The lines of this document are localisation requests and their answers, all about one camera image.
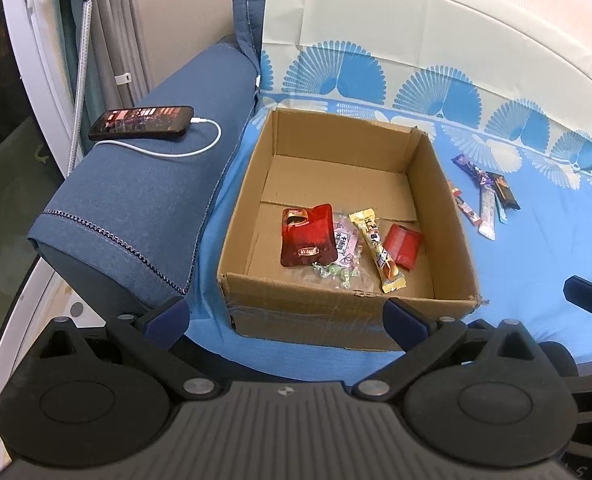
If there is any silver stick packet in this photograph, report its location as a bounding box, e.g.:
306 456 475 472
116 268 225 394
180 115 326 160
478 182 498 241

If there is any grey curtain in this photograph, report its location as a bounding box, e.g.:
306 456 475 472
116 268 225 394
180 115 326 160
51 0 152 111

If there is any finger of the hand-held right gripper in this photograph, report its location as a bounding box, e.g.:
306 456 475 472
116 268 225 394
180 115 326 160
563 275 592 324

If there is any white charging cable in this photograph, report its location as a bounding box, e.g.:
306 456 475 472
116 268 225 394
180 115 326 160
93 117 223 159

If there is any black snack packet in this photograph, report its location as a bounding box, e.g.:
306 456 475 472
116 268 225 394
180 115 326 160
486 172 521 211

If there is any white window frame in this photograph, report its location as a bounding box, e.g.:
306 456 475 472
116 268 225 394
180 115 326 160
0 0 84 176

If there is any blue fan-print bed sheet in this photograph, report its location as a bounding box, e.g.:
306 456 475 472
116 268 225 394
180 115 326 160
191 0 592 366

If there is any cardboard box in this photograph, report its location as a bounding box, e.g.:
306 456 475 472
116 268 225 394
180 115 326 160
217 107 489 353

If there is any purple snack packet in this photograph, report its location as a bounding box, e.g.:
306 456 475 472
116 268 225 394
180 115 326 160
451 154 494 184

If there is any red and white stick packet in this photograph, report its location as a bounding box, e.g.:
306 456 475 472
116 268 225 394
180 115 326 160
448 180 482 225

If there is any blue sofa armrest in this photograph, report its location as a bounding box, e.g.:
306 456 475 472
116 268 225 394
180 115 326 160
26 0 407 386

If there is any yellow snack packet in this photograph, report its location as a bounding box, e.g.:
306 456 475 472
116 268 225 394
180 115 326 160
348 210 407 294

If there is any braided metal hose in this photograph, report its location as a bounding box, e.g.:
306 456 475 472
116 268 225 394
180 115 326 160
66 0 97 178

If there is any red snack packet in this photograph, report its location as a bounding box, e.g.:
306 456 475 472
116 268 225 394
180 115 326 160
383 224 423 269

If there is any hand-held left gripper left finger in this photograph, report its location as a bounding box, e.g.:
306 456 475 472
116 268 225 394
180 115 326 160
31 296 224 401

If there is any red snack pouch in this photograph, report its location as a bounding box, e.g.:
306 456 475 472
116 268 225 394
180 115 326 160
280 203 338 267

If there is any black smartphone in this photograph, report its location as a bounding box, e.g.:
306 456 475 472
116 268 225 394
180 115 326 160
88 105 195 142

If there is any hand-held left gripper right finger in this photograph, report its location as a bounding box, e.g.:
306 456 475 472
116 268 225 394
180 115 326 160
352 297 547 401

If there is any clear candy bag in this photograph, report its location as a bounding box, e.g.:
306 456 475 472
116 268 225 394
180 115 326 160
312 215 364 291

